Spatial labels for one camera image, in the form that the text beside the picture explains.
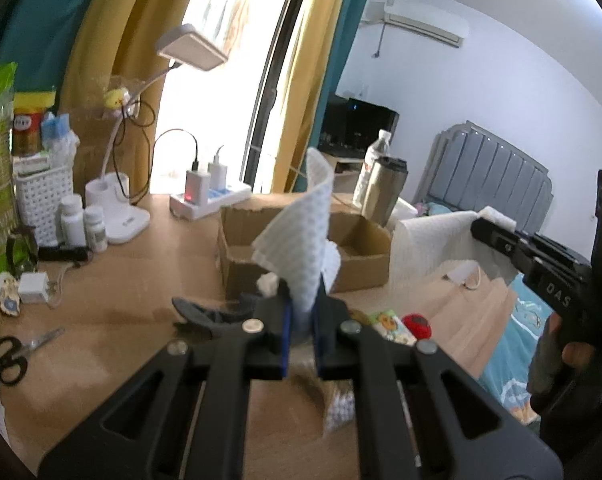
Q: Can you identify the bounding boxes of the white plug adapter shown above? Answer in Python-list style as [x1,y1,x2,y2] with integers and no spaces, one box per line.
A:
[18,272,51,304]

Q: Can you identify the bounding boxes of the white power strip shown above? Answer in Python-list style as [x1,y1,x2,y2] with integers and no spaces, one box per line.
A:
[169,182,251,221]

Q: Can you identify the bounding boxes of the cotton swab bag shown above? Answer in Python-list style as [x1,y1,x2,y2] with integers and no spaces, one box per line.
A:
[323,390,355,434]

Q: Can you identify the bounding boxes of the black small device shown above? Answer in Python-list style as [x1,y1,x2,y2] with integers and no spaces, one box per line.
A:
[38,246,91,263]

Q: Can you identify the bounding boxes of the white plastic basket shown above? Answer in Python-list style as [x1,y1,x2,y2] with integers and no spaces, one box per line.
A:
[15,166,74,247]

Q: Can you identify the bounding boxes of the black monitor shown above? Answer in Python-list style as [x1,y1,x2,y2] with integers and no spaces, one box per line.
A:
[317,94,400,158]

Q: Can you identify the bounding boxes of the white air conditioner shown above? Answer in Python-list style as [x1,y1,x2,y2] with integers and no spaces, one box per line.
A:
[383,0,470,48]

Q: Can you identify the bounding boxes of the brown cardboard box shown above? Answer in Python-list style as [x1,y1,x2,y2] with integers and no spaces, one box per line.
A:
[217,193,391,300]

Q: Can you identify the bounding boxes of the grey bed headboard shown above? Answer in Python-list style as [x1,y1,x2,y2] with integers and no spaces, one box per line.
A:
[415,122,554,233]

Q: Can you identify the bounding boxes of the grey sock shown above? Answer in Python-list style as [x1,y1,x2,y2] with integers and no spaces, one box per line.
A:
[172,294,260,338]

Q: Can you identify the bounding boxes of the clear water bottle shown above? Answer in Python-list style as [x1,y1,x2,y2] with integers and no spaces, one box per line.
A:
[352,129,393,209]

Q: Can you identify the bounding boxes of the steel travel tumbler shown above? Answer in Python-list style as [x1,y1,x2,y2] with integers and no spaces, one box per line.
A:
[362,156,408,226]

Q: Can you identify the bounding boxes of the yellow curtain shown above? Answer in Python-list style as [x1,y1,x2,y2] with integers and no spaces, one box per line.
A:
[271,0,343,193]

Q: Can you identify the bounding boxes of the green tissue packet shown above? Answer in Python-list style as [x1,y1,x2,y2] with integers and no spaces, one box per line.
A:
[369,310,417,346]

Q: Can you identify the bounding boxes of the white paper towel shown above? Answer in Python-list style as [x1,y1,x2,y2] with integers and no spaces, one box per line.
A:
[251,148,340,315]

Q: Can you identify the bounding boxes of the teal curtain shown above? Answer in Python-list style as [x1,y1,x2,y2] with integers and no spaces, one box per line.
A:
[0,0,92,92]

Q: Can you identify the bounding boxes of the person hand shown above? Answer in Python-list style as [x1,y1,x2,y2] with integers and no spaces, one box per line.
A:
[561,342,602,373]

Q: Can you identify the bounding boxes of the red plush ball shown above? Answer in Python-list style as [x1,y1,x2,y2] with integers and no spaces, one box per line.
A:
[402,313,432,340]

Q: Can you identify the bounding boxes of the black scissors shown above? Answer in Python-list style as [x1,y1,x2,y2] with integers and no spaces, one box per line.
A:
[0,327,65,387]

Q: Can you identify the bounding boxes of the white pill bottle tall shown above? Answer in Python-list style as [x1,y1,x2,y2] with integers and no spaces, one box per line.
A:
[59,194,88,247]

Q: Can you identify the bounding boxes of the white charger black cable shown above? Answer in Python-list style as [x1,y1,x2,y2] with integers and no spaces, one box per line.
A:
[152,128,212,207]

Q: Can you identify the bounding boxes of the white desk lamp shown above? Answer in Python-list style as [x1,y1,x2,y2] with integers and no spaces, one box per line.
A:
[84,24,227,245]

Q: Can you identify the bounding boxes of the white pill bottle short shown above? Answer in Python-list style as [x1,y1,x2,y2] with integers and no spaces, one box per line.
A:
[84,205,108,252]

